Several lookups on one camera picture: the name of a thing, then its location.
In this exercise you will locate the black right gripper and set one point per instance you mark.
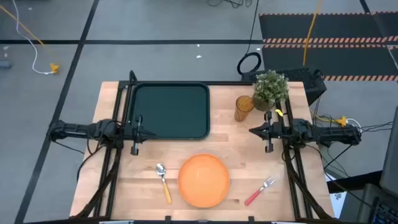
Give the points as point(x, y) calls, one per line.
point(269, 132)

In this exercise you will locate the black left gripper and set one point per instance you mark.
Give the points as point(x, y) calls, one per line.
point(137, 137)

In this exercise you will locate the amber faceted plastic cup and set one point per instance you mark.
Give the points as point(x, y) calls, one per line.
point(243, 107)

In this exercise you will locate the orange plate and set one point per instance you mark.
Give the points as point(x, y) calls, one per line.
point(203, 180)

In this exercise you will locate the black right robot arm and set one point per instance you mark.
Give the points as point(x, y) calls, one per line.
point(329, 133)

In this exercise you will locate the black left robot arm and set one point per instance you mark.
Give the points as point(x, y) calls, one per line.
point(77, 129)

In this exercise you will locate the dark green plastic tray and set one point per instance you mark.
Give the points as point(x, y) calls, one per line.
point(171, 112)

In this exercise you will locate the potted plant in striped pot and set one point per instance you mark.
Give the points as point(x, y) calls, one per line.
point(270, 87)

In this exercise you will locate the white printed paper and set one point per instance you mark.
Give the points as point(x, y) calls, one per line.
point(337, 202)

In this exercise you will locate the black hazard-striped floor mat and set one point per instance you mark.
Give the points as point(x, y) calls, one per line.
point(326, 28)

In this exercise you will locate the grey monitor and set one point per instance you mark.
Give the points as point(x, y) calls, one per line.
point(390, 155)

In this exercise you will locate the black keyboard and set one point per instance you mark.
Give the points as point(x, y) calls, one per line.
point(385, 214)

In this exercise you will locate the grey floor object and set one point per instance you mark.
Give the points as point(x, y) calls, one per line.
point(4, 64)

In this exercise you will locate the black aluminium table frame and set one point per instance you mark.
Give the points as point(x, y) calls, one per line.
point(230, 83)

